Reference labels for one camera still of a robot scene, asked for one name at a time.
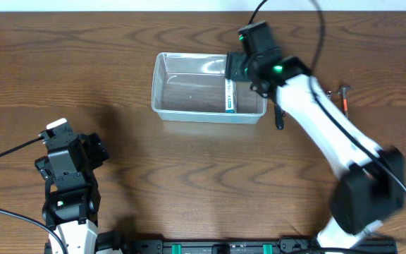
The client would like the black cable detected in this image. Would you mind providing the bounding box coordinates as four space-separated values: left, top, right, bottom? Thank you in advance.
247 0 406 241
0 136 68 254

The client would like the black right cable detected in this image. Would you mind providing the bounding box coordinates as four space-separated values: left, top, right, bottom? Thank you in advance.
247 0 406 241

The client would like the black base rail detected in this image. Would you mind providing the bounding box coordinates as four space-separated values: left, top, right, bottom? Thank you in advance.
95 231 398 254

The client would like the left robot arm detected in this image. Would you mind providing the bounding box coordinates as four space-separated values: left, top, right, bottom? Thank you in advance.
35 119 109 253

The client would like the black left cable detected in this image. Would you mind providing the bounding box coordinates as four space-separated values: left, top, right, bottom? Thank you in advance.
0 136 68 254

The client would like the black yellow screwdriver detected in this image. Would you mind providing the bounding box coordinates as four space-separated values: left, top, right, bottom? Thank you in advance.
274 104 285 130

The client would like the small black orange hammer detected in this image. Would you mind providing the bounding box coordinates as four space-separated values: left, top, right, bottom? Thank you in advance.
338 85 351 119

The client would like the white blue cardboard box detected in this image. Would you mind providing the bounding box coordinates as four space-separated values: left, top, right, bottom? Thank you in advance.
225 79 237 114

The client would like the clear plastic container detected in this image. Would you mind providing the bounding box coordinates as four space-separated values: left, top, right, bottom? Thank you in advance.
152 52 267 124

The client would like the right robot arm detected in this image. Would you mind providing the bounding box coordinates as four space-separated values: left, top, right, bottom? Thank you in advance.
226 21 406 250

